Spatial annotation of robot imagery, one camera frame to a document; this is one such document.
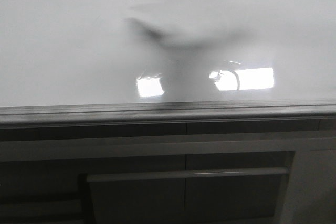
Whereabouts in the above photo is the white whiteboard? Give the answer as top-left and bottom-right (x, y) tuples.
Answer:
(1, 0), (335, 128)

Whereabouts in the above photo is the grey metal table frame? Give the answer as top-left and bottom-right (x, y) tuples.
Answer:
(1, 119), (335, 223)

